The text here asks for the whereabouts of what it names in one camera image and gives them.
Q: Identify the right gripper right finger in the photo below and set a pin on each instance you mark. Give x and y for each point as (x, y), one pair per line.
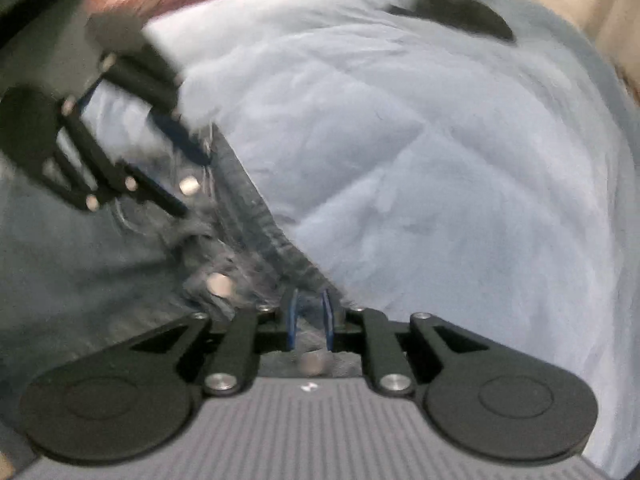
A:
(368, 333)

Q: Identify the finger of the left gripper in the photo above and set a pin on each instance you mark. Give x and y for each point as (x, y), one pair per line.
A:
(143, 188)
(179, 136)

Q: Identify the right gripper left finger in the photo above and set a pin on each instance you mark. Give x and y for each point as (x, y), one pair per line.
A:
(262, 329)

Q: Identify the blue denim shorts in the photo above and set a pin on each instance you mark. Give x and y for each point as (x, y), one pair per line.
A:
(73, 283)

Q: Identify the blue fleece blanket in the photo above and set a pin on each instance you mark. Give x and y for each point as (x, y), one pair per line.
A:
(495, 185)

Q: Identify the black cat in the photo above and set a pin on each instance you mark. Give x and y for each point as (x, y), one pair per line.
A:
(470, 16)

